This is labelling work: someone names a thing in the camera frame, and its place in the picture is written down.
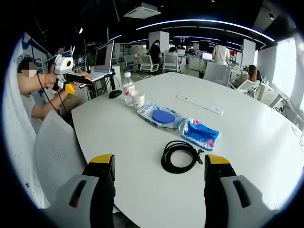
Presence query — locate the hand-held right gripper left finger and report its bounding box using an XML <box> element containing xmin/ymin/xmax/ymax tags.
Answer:
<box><xmin>45</xmin><ymin>153</ymin><xmax>116</xmax><ymax>228</ymax></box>

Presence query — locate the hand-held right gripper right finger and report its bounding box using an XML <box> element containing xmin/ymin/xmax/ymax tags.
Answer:
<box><xmin>203</xmin><ymin>153</ymin><xmax>281</xmax><ymax>228</ymax></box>

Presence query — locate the black computer mouse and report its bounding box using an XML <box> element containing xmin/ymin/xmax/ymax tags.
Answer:
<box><xmin>108</xmin><ymin>89</ymin><xmax>123</xmax><ymax>99</ymax></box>

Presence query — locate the blue tissue pack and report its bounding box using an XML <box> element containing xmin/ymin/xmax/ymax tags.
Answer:
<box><xmin>181</xmin><ymin>118</ymin><xmax>222</xmax><ymax>152</ymax></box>

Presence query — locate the clear plastic water bottle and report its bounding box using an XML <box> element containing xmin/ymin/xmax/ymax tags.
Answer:
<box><xmin>122</xmin><ymin>72</ymin><xmax>135</xmax><ymax>107</ymax></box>

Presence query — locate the printed paper cup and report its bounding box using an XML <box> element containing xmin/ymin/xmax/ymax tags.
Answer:
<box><xmin>130</xmin><ymin>90</ymin><xmax>146</xmax><ymax>111</ymax></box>

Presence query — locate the clear packet with blue pad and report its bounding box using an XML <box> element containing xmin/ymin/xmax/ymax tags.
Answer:
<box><xmin>137</xmin><ymin>101</ymin><xmax>188</xmax><ymax>130</ymax></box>

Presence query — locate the person's left hand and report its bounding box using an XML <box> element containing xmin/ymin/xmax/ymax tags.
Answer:
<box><xmin>45</xmin><ymin>73</ymin><xmax>60</xmax><ymax>90</ymax></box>

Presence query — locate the open laptop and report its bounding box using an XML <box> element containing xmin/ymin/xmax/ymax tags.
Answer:
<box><xmin>86</xmin><ymin>40</ymin><xmax>119</xmax><ymax>81</ymax></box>

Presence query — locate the black tripod stand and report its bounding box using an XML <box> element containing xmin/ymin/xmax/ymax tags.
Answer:
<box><xmin>87</xmin><ymin>73</ymin><xmax>122</xmax><ymax>98</ymax></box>

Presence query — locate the white table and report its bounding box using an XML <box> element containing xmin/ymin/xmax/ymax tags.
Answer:
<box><xmin>71</xmin><ymin>72</ymin><xmax>304</xmax><ymax>228</ymax></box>

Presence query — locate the person's body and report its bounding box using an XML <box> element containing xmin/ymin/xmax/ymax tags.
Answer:
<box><xmin>16</xmin><ymin>58</ymin><xmax>48</xmax><ymax>133</ymax></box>

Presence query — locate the white mesh chair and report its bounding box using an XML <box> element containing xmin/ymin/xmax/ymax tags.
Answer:
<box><xmin>34</xmin><ymin>109</ymin><xmax>119</xmax><ymax>214</ymax></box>

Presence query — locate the white office chair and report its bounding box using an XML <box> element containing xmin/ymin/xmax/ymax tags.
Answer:
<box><xmin>163</xmin><ymin>54</ymin><xmax>181</xmax><ymax>72</ymax></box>
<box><xmin>203</xmin><ymin>62</ymin><xmax>231</xmax><ymax>86</ymax></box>
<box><xmin>139</xmin><ymin>55</ymin><xmax>160</xmax><ymax>73</ymax></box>
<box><xmin>231</xmin><ymin>79</ymin><xmax>258</xmax><ymax>95</ymax></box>

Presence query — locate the white power strip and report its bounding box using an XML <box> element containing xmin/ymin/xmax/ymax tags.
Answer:
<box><xmin>175</xmin><ymin>94</ymin><xmax>224</xmax><ymax>116</ymax></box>

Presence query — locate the ceiling air conditioner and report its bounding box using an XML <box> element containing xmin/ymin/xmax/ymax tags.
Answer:
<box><xmin>123</xmin><ymin>2</ymin><xmax>162</xmax><ymax>19</ymax></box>

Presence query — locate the bright window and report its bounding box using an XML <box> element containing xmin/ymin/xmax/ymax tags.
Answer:
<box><xmin>273</xmin><ymin>38</ymin><xmax>300</xmax><ymax>95</ymax></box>

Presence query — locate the curved ceiling light strip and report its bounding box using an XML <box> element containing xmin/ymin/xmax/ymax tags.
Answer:
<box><xmin>135</xmin><ymin>19</ymin><xmax>276</xmax><ymax>42</ymax></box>

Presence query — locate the blue white wall poster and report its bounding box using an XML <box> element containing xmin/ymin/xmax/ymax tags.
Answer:
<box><xmin>20</xmin><ymin>33</ymin><xmax>48</xmax><ymax>74</ymax></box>

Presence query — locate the grey metal frame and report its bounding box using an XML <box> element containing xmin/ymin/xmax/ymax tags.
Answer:
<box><xmin>270</xmin><ymin>94</ymin><xmax>300</xmax><ymax>122</ymax></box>

